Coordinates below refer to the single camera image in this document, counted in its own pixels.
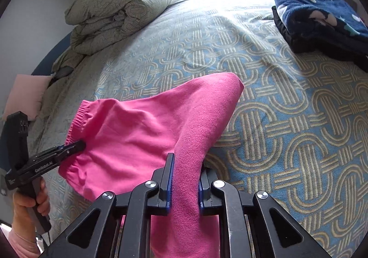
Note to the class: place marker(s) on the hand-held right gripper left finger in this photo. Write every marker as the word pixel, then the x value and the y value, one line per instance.
pixel 172 186

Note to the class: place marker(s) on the person's left hand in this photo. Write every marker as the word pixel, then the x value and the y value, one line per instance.
pixel 23 209

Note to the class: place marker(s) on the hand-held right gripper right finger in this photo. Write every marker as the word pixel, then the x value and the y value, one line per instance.
pixel 201 194

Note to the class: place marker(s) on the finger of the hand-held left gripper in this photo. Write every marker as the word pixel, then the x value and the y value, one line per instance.
pixel 73 147

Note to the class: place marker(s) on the black folded clothes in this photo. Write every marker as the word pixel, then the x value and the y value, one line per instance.
pixel 302 45

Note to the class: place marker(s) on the navy printed fleece garment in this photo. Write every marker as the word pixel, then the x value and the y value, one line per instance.
pixel 316 13

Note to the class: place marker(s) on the pink pillow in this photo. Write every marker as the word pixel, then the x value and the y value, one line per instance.
pixel 26 94

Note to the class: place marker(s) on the person's left forearm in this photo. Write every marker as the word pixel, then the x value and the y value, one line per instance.
pixel 23 243

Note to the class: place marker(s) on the dark blue headboard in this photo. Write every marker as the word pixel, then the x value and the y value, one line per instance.
pixel 49 54

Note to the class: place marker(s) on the grey folded quilt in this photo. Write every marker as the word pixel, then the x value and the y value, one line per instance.
pixel 115 8

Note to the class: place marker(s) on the pink pants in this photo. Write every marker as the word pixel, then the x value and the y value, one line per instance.
pixel 143 131

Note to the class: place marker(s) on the bed with patterned bedspread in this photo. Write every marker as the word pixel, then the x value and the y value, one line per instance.
pixel 287 131

